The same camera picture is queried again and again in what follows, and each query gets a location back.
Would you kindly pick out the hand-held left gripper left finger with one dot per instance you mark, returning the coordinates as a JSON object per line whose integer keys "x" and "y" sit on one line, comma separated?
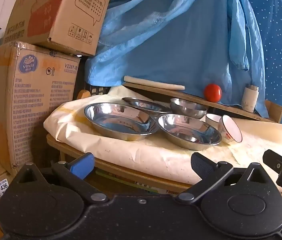
{"x": 83, "y": 166}

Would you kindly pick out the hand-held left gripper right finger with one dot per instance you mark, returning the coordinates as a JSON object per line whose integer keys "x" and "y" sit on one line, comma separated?
{"x": 202, "y": 165}

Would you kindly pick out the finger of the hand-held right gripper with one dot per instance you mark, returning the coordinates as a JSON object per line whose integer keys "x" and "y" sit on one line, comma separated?
{"x": 277, "y": 163}

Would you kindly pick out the white bowl with red rim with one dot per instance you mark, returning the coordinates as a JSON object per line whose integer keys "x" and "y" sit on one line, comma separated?
{"x": 212, "y": 118}
{"x": 231, "y": 130}

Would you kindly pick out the large steel plate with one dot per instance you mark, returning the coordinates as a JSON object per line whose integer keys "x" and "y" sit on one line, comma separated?
{"x": 121, "y": 122}

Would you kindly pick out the steel bowl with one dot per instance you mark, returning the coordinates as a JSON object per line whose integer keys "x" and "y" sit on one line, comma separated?
{"x": 188, "y": 107}

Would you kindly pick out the wooden board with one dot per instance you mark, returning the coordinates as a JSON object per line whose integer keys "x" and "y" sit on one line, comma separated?
{"x": 231, "y": 107}

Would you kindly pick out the cream cylindrical bottle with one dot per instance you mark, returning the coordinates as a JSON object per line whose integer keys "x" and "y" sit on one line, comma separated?
{"x": 249, "y": 100}

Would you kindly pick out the red tomato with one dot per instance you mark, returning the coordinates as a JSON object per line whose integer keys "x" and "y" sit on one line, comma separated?
{"x": 213, "y": 93}

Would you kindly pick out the large cardboard box blue logo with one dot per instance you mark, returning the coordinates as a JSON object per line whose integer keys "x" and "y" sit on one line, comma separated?
{"x": 30, "y": 105}

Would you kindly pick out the black plastic crate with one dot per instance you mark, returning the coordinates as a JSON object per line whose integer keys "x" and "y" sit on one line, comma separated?
{"x": 80, "y": 75}

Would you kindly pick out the wooden rolling pin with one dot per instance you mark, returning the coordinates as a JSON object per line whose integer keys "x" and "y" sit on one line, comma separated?
{"x": 156, "y": 83}

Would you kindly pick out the blue dotted cloth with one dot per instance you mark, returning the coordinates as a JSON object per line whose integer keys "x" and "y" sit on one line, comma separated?
{"x": 281, "y": 55}

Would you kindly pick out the light blue cloth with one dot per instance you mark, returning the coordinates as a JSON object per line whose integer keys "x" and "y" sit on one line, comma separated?
{"x": 168, "y": 42}

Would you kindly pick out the cardboard box with red print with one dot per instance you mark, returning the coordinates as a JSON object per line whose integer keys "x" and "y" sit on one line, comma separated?
{"x": 68, "y": 17}

